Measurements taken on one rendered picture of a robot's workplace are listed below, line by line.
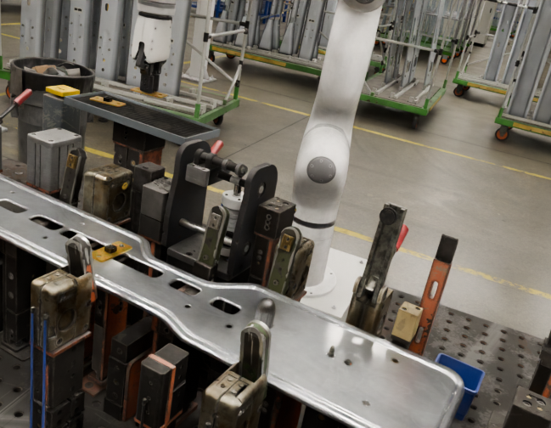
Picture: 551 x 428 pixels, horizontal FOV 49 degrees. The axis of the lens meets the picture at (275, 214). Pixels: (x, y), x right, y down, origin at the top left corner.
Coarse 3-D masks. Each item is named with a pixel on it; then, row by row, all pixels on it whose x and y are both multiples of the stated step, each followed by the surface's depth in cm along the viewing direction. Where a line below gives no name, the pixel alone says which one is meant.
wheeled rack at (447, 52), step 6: (384, 6) 1322; (390, 6) 1317; (462, 6) 1273; (420, 12) 1302; (426, 12) 1384; (432, 12) 1381; (462, 12) 1276; (444, 18) 1292; (378, 24) 1428; (456, 30) 1291; (456, 36) 1380; (378, 42) 1433; (420, 42) 1384; (438, 48) 1327; (450, 48) 1374; (444, 54) 1313; (450, 54) 1309; (444, 60) 1323
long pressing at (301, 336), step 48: (0, 192) 131; (48, 240) 115; (96, 240) 118; (144, 240) 121; (144, 288) 106; (240, 288) 111; (192, 336) 96; (288, 336) 99; (336, 336) 102; (288, 384) 89; (336, 384) 90; (384, 384) 92; (432, 384) 94
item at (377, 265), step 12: (384, 216) 99; (396, 216) 99; (384, 228) 103; (396, 228) 101; (384, 240) 104; (396, 240) 103; (372, 252) 104; (384, 252) 104; (372, 264) 105; (384, 264) 103; (384, 276) 104; (360, 288) 106; (372, 300) 105
